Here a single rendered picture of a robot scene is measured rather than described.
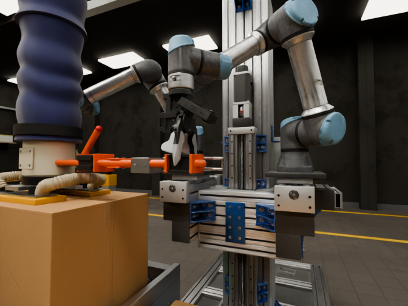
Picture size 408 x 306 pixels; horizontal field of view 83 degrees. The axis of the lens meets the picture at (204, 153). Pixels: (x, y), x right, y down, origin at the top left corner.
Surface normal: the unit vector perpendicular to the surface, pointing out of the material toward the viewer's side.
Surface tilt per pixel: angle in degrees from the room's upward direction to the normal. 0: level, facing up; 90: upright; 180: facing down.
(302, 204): 90
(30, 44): 76
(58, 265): 90
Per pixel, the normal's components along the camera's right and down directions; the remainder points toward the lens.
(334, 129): 0.44, 0.09
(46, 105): 0.48, -0.29
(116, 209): 0.91, -0.01
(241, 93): -0.38, -0.04
